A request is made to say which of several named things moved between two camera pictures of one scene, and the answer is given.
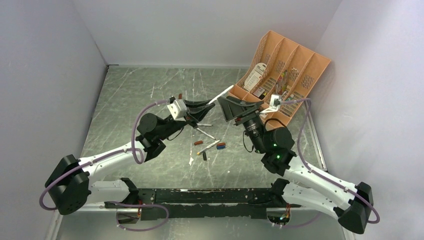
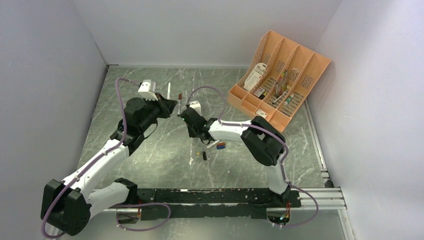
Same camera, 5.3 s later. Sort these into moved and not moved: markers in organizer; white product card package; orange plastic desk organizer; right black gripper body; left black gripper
Moved: left black gripper; right black gripper body
Not moved: white product card package; orange plastic desk organizer; markers in organizer
